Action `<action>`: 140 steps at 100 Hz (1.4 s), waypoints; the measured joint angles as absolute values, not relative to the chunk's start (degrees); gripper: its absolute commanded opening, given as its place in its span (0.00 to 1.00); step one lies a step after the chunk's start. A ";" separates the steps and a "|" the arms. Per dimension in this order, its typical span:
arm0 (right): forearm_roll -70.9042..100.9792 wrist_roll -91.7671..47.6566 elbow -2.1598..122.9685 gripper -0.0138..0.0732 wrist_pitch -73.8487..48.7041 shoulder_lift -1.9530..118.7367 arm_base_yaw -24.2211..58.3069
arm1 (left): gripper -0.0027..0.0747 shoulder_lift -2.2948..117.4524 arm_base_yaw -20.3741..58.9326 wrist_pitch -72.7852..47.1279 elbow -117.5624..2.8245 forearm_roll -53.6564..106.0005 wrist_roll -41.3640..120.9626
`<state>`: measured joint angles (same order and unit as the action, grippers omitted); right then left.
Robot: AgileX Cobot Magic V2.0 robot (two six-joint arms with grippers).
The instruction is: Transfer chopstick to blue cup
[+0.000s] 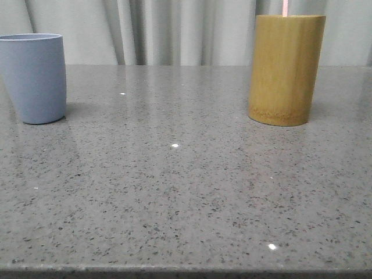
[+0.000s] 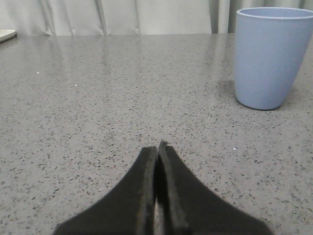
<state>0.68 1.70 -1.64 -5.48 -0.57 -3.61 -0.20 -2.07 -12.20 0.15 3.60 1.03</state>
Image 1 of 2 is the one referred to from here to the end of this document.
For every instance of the blue plastic cup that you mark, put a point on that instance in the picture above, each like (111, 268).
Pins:
(33, 69)

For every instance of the grey pleated curtain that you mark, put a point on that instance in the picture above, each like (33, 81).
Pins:
(188, 33)

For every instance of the bamboo cylinder holder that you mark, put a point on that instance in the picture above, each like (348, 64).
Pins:
(284, 68)

